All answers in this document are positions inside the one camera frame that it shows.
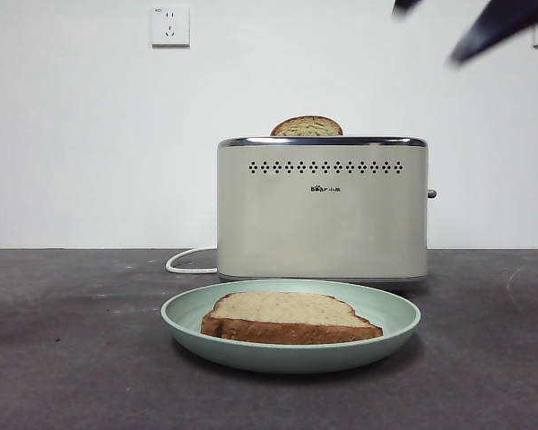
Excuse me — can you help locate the small seeded bread slice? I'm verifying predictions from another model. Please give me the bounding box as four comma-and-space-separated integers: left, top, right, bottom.
270, 115, 344, 137

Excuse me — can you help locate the cream toaster with chrome top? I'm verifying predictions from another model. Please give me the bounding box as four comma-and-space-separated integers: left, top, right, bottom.
216, 135, 438, 290

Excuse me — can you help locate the pale green round plate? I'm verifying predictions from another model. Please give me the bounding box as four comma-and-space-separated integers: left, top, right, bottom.
161, 278, 421, 374

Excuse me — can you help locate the white toaster power cable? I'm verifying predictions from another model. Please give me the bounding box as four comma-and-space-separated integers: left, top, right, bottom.
165, 248, 220, 274

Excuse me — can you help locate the large brown-crusted bread slice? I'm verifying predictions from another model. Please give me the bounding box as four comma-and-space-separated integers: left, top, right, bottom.
200, 290, 385, 346

